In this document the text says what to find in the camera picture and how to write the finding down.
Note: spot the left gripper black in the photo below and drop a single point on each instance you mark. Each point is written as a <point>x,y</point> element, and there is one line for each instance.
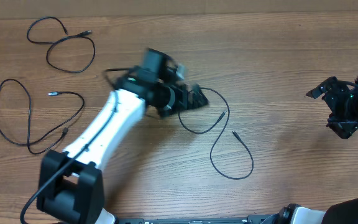
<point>184,104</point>

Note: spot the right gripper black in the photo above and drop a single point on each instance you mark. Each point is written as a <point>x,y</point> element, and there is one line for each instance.
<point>345,129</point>

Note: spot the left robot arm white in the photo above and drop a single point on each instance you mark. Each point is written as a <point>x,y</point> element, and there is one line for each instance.
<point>71,181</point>

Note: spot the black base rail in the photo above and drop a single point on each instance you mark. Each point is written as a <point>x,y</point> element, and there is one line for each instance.
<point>251,219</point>

